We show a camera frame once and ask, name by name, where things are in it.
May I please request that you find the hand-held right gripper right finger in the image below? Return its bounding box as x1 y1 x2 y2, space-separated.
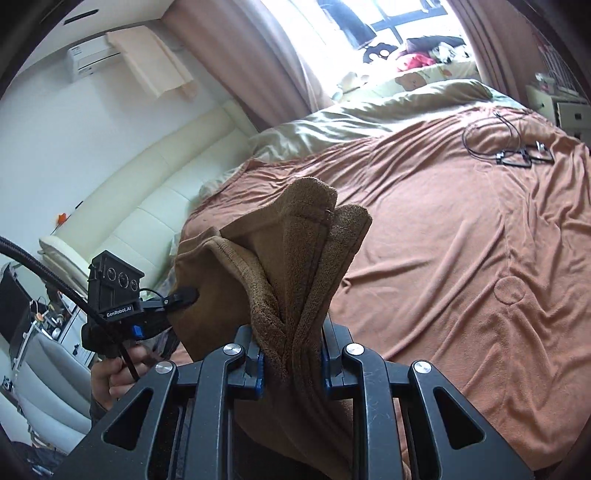
321 318 536 480

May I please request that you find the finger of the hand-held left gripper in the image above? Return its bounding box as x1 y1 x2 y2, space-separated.
139 287 200 311
129 323 175 342

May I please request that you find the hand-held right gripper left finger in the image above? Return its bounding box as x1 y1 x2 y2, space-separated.
69 325 266 480

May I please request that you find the tan brown towel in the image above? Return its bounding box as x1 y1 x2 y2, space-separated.
173 178 409 480

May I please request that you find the person's left hand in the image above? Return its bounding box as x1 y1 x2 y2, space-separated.
90 344 160 411

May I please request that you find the white cluttered shelf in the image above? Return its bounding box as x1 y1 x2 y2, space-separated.
0 263 93 425

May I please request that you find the cream padded headboard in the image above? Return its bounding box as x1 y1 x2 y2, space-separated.
39 99 278 287

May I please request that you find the orange-brown fleece blanket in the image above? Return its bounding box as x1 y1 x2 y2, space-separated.
175 99 591 472

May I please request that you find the white air conditioner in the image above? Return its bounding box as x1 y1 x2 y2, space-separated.
66 37 123 84

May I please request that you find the beige hanging towel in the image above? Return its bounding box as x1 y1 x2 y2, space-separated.
105 25 199 102

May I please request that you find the pale green pillow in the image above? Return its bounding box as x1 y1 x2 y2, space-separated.
198 78 527 195

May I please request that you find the pink curtain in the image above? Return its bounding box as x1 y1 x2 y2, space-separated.
445 0 550 97
161 0 342 134

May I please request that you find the black and white plush toy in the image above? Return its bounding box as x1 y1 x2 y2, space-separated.
362 41 395 63

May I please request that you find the cream bear-print bedding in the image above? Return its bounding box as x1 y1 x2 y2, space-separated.
394 60 478 93

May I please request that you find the black hanging garment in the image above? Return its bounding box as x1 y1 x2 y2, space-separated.
318 0 377 49

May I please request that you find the red plush toy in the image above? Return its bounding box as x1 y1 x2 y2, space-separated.
404 52 437 70

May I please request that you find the white nightstand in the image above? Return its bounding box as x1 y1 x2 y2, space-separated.
526 71 591 139

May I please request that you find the thin black cable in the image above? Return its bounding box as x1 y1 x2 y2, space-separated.
117 344 141 381

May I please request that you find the coiled black cable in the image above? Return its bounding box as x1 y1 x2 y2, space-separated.
463 111 555 169

